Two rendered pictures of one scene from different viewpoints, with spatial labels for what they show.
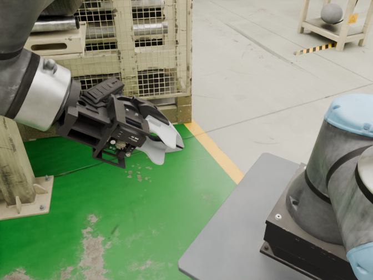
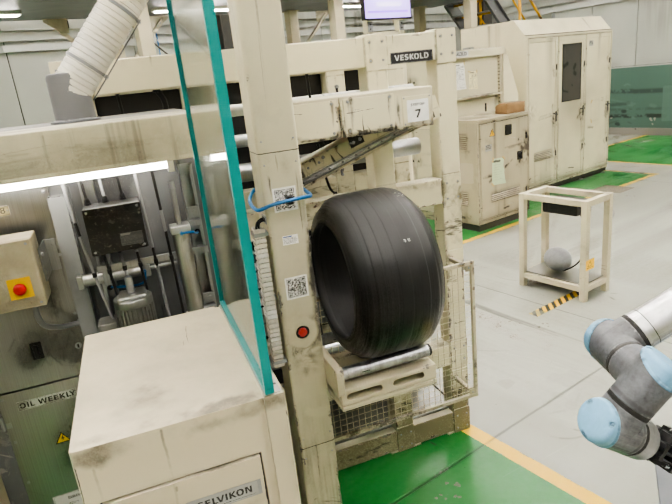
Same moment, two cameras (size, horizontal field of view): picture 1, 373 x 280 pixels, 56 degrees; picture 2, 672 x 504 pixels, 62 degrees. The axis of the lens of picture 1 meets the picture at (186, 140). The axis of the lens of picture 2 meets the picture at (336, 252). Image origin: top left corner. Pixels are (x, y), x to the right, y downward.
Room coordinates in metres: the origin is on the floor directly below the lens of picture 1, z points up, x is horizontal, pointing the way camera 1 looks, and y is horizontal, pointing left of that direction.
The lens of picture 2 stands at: (-0.49, 0.89, 1.85)
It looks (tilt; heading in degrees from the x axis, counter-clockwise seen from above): 17 degrees down; 353
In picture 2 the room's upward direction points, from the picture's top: 6 degrees counter-clockwise
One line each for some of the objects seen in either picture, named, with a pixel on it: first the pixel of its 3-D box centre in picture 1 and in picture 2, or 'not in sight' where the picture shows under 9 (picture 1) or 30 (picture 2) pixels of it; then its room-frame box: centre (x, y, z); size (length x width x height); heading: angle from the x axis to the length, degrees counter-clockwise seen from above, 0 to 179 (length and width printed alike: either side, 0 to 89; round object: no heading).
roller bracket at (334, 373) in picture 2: not in sight; (321, 358); (1.30, 0.76, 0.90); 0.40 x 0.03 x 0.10; 12
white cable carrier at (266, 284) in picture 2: not in sight; (269, 298); (1.21, 0.90, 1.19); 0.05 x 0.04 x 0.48; 12
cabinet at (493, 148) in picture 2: not in sight; (486, 169); (5.75, -1.80, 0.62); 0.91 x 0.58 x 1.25; 116
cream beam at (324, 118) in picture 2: not in sight; (347, 114); (1.65, 0.52, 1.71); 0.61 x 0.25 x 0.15; 102
